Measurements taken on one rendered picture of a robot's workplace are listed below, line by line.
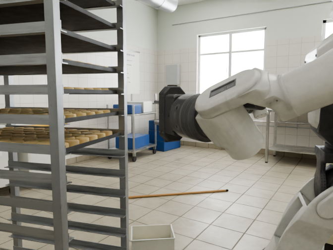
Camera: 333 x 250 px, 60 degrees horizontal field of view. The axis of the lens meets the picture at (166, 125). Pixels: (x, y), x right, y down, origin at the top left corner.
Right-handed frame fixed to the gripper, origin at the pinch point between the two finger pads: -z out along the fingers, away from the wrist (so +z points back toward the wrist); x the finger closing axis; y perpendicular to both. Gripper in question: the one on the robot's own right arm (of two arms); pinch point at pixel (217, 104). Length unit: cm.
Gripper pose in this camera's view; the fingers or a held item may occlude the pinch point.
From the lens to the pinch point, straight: 123.2
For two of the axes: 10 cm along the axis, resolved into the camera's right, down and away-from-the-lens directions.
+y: 4.8, 0.9, -8.7
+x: 0.0, -9.9, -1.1
